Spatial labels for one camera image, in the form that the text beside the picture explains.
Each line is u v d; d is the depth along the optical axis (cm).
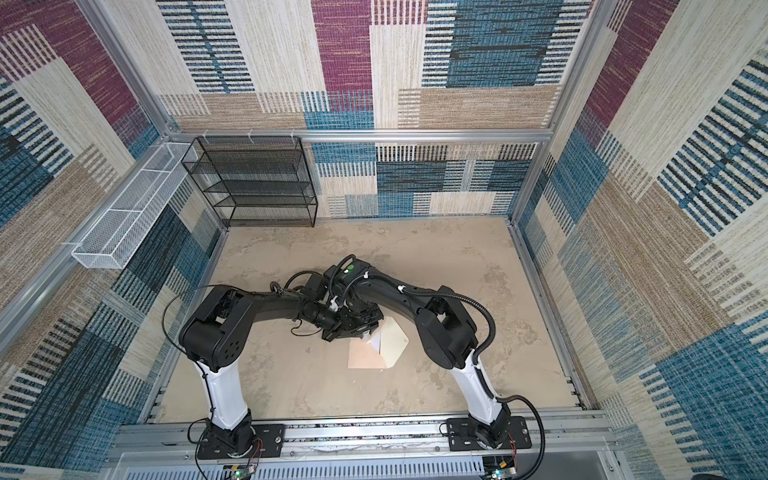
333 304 88
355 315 74
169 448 74
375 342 89
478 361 56
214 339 52
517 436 73
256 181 109
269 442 73
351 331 76
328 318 83
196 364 53
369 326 77
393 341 90
